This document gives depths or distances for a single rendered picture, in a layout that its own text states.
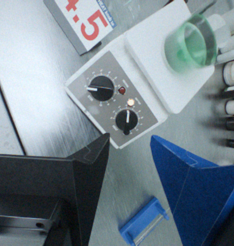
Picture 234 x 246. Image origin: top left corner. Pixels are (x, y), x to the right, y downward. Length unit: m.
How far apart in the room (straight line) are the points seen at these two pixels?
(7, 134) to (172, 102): 0.23
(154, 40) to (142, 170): 0.22
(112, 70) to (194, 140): 0.28
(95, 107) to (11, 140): 0.12
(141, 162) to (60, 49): 0.24
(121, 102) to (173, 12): 0.13
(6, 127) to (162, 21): 0.25
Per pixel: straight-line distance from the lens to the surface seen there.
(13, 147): 0.23
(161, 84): 0.17
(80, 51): 0.24
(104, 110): 0.18
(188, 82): 0.21
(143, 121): 0.19
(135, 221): 0.31
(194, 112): 0.37
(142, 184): 0.29
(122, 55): 0.18
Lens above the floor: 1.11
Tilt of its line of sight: 67 degrees down
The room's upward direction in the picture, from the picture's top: 95 degrees clockwise
